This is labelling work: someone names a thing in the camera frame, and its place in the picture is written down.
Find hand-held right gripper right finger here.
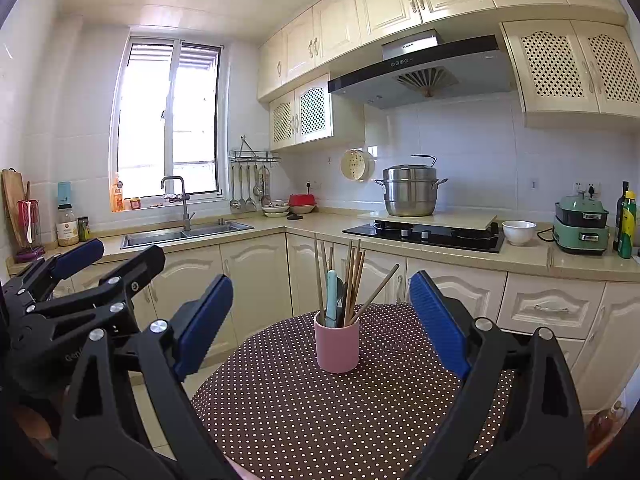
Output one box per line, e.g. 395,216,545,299
405,270,587,480

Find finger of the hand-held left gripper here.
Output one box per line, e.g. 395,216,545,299
25,245,167,323
0,238,106,306

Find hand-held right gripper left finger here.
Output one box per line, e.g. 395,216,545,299
57,274,236,480

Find bunch of wooden chopsticks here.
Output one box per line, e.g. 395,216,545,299
313,232,401,328

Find black handled fork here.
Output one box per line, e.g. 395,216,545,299
337,280,351,327

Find pink cup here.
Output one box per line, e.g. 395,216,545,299
314,310,361,374

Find light blue knife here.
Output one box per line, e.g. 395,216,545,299
326,270,340,328

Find person's left hand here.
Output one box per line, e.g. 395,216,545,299
10,400,58,461

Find white label glass jar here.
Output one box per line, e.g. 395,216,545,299
56,203,80,247

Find stainless steel sink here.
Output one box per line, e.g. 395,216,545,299
120,220,255,250

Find cream lower cabinets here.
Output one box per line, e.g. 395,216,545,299
50,232,640,411

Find grey kitchen faucet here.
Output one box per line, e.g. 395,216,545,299
160,176,196,232

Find wooden cutting board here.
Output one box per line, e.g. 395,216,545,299
1,167,28,251

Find black gas cooktop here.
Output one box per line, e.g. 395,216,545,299
342,220,506,254

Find white bowl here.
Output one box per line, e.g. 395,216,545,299
502,220,537,246

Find stainless steel steamer pot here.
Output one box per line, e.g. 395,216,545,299
375,155,448,217

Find hanging metal turner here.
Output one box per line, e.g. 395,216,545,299
244,164,257,212

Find white framed window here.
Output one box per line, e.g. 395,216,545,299
110,35,223,206

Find brown polka dot tablecloth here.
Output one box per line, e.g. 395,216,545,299
191,302,516,480

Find red container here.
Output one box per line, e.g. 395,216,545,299
288,193,318,215

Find green multi cooker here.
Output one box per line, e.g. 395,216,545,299
551,194,611,256

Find cream round perforated tray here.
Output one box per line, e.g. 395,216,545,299
340,149,375,182

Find green bottle yellow cap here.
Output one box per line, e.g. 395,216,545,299
617,196,638,259

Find dark oil bottle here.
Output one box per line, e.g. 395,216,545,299
614,181,632,253

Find black range hood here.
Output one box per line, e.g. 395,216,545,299
327,29,518,110

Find small cream lattice cabinet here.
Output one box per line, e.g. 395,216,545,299
269,74,366,151

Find large cream lattice cabinet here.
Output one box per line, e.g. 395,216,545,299
500,20,640,133

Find metal utensil rail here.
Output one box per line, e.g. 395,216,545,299
229,135,282,165

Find cream upper wall cabinets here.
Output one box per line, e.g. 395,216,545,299
256,0,628,103

